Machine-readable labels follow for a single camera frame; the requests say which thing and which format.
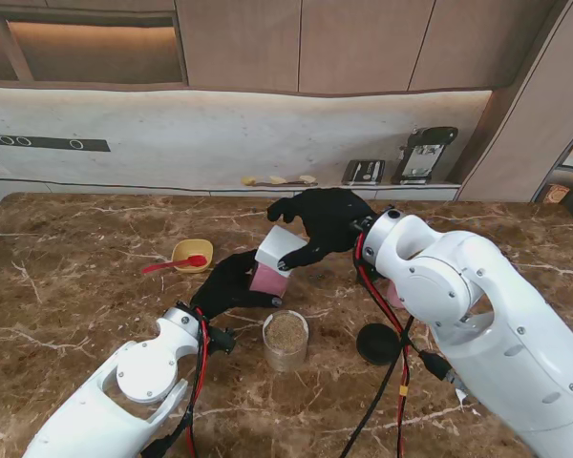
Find clear jar of grain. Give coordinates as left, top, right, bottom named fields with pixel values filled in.
left=262, top=309, right=310, bottom=373

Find black silver toaster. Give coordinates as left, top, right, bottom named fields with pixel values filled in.
left=341, top=158, right=386, bottom=186

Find wooden cutting board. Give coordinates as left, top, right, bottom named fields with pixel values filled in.
left=265, top=175, right=319, bottom=187

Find red black arm cable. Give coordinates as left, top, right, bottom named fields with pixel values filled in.
left=140, top=307, right=236, bottom=458
left=341, top=233, right=462, bottom=458

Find black round jar lid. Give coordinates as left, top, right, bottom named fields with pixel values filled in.
left=355, top=323, right=405, bottom=367

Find tall wooden cabinet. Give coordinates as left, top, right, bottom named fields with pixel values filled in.
left=456, top=0, right=573, bottom=204

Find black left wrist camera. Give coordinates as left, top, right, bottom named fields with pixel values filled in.
left=207, top=326, right=236, bottom=357

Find round wooden ornament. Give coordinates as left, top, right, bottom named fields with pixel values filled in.
left=542, top=183, right=571, bottom=206

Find wooden wall cabinets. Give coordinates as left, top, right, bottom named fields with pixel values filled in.
left=174, top=0, right=570, bottom=98

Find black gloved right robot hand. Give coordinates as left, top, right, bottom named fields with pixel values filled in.
left=265, top=188, right=378, bottom=273

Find lit open shelf niche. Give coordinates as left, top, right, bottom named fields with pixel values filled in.
left=0, top=0, right=190, bottom=90

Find yellow plastic bowl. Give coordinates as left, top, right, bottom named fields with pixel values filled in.
left=171, top=239, right=215, bottom=274

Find red black right arm cable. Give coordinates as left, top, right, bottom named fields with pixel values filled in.
left=341, top=233, right=462, bottom=458

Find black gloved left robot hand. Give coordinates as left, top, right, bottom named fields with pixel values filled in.
left=190, top=252, right=284, bottom=320

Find white square container lid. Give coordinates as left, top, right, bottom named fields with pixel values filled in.
left=255, top=224, right=309, bottom=280

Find black espresso machine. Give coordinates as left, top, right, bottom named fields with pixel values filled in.
left=397, top=125, right=459, bottom=186

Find red plastic measuring spoon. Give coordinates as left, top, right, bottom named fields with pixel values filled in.
left=141, top=255, right=208, bottom=275

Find pink plastic measuring cup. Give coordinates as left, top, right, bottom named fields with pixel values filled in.
left=385, top=280, right=407, bottom=309

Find pink container with white lid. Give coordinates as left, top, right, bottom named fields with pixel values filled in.
left=249, top=260, right=290, bottom=298

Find black wall control panel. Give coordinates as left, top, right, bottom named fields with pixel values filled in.
left=0, top=133, right=112, bottom=154

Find red black left arm cable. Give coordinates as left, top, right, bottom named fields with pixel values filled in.
left=140, top=307, right=236, bottom=458

